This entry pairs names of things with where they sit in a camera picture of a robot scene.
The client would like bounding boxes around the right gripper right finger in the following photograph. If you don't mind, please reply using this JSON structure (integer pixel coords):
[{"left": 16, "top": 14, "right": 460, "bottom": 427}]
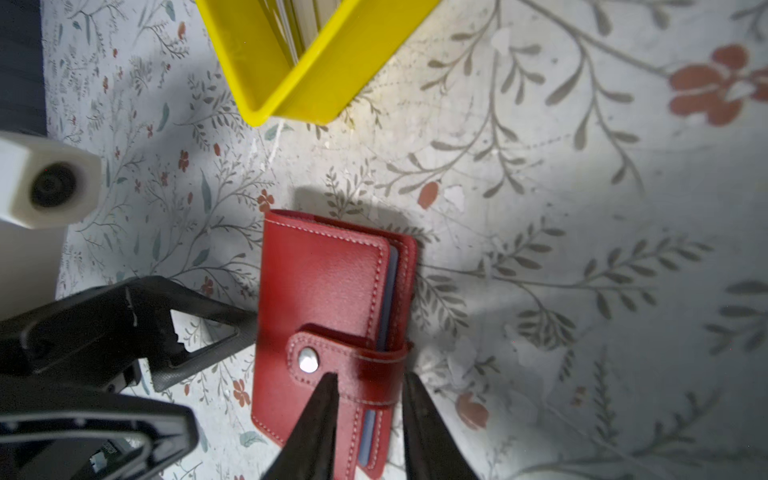
[{"left": 402, "top": 372, "right": 478, "bottom": 480}]

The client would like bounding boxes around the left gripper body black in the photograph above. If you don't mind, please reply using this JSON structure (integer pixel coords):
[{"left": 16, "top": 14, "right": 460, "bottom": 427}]
[{"left": 0, "top": 299, "right": 145, "bottom": 480}]

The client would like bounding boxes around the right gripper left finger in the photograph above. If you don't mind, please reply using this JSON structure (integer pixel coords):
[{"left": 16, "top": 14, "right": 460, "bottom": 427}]
[{"left": 262, "top": 373, "right": 339, "bottom": 480}]

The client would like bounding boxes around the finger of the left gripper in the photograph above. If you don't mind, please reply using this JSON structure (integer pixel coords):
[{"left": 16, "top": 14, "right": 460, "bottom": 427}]
[
  {"left": 1, "top": 376, "right": 199, "bottom": 479},
  {"left": 119, "top": 275, "right": 259, "bottom": 394}
]

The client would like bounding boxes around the yellow plastic card tray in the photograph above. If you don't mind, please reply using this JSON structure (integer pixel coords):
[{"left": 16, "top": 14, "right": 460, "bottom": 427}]
[{"left": 197, "top": 1, "right": 437, "bottom": 127}]

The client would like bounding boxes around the stack of cards in tray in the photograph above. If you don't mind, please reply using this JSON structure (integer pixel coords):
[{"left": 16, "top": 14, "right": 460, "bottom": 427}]
[{"left": 259, "top": 0, "right": 341, "bottom": 66}]

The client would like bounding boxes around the floral table mat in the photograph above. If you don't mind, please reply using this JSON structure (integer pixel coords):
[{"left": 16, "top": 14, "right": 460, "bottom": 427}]
[{"left": 42, "top": 1, "right": 767, "bottom": 479}]

